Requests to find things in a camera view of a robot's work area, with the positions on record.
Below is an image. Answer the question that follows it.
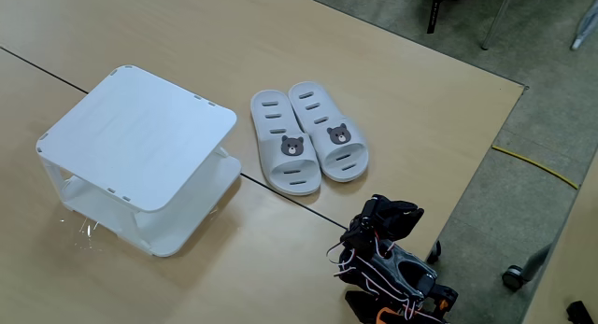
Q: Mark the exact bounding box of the small black object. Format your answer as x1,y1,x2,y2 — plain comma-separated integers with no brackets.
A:
565,300,595,324

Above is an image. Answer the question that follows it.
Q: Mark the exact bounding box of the black caster wheel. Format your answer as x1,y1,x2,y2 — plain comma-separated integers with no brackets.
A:
425,240,443,265

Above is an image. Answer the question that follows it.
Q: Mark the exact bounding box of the grey table leg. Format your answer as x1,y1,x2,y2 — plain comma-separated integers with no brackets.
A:
519,242,553,282

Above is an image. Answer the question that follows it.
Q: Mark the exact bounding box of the white bear slipper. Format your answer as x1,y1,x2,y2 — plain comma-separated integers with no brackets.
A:
249,89,323,197
287,80,370,184

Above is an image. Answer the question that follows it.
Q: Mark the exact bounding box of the metal chair leg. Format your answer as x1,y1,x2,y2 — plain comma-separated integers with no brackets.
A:
480,0,517,51

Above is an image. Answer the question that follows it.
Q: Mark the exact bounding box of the white plastic box shelf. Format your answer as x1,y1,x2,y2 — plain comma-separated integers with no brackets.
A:
36,64,243,259

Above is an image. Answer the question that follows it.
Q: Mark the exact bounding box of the yellow floor cable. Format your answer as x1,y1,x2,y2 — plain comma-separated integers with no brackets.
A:
491,145,580,190

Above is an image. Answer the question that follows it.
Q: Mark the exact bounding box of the black chair leg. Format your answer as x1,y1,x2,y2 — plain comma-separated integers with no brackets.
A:
422,0,478,35

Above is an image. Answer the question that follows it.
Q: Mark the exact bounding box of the grey caster wheel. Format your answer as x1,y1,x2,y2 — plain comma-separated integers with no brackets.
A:
501,264,526,291

